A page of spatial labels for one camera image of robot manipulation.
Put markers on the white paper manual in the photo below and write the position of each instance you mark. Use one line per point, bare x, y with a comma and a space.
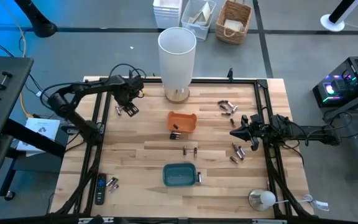
43, 129

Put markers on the silver dome lamp white bulb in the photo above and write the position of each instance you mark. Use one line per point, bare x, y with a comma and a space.
261, 200

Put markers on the wicker basket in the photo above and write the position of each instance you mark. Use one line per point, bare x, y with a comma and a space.
222, 31

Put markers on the table lamp white shade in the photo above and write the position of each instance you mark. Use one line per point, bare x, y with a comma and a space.
177, 56

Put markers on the black arm base plug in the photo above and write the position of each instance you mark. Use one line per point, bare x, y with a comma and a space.
71, 128

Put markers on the small white tag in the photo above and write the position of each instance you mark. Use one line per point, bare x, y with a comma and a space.
39, 93

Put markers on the black aluminium frame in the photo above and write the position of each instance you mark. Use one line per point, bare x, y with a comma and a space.
213, 81

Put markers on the beige pieces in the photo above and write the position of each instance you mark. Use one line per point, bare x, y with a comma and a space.
202, 14

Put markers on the white power plug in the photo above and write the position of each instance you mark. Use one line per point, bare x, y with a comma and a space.
320, 204

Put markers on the silver battery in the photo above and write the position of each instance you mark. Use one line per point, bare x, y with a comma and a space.
114, 188
242, 150
239, 155
229, 104
234, 109
199, 177
117, 110
110, 181
114, 182

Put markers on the black frame clamp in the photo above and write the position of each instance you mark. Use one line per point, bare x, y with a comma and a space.
230, 73
130, 74

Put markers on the black caster wheel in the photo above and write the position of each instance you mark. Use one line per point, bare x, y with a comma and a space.
9, 195

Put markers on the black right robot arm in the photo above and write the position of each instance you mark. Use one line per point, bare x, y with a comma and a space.
309, 132

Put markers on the stacked white bins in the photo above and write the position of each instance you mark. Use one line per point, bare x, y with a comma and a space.
167, 12

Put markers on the teal plastic bin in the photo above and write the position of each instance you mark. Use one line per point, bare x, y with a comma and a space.
179, 179

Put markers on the black curved stand leg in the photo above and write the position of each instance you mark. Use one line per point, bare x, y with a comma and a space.
39, 21

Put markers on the clear plastic bin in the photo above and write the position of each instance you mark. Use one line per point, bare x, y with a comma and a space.
197, 31

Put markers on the black desk leg frame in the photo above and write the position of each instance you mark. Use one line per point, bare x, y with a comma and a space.
33, 137

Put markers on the silver metal bracket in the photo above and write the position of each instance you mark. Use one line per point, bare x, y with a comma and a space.
95, 220
269, 221

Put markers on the computer tower with lights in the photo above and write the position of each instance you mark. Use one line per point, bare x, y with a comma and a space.
346, 81

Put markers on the black remote control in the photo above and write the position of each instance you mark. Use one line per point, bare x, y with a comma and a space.
100, 189

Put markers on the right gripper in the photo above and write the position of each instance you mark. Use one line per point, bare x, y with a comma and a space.
259, 130

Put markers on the orange plastic bin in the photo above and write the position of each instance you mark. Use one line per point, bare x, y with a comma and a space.
183, 119

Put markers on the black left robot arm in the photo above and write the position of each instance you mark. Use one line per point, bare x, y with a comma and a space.
82, 88

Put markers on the black desk panel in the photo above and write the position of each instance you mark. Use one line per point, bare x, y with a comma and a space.
2, 109

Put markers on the tower fan white base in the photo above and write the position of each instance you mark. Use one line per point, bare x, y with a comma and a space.
332, 23

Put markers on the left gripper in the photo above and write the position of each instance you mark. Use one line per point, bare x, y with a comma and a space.
129, 90

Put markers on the white item in basket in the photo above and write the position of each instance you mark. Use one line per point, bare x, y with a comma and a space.
233, 25

